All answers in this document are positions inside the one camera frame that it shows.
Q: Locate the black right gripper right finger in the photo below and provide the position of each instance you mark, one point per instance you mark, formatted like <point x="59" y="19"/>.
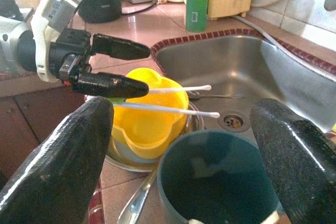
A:
<point x="302" y="176"/>

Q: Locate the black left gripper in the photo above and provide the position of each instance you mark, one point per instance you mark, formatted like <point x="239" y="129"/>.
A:
<point x="71" y="41"/>

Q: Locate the stainless steel sink basin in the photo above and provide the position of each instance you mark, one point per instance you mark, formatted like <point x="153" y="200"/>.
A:
<point x="236" y="58"/>

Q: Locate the blue plastic cup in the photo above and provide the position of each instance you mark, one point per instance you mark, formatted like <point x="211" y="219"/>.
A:
<point x="210" y="187"/>

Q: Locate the metal spoon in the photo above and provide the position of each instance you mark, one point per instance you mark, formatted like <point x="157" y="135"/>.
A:
<point x="210" y="95"/>
<point x="136" y="203"/>

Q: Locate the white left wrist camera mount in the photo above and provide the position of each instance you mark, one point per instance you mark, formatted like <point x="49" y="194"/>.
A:
<point x="52" y="6"/>

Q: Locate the green dish soap bottle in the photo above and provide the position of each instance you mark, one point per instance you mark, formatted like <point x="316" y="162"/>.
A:
<point x="197" y="3"/>

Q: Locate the yellow plastic bowl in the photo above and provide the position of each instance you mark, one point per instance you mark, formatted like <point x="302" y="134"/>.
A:
<point x="149" y="129"/>

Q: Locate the dark red cabinet door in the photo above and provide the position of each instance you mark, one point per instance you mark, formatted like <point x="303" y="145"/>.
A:
<point x="23" y="124"/>

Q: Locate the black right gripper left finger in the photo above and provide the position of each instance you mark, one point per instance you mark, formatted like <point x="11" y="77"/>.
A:
<point x="52" y="176"/>

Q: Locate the white plastic stick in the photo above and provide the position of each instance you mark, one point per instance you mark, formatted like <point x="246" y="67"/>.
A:
<point x="183" y="89"/>
<point x="170" y="110"/>

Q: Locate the round steel plate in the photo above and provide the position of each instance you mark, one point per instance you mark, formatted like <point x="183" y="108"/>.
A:
<point x="123" y="161"/>

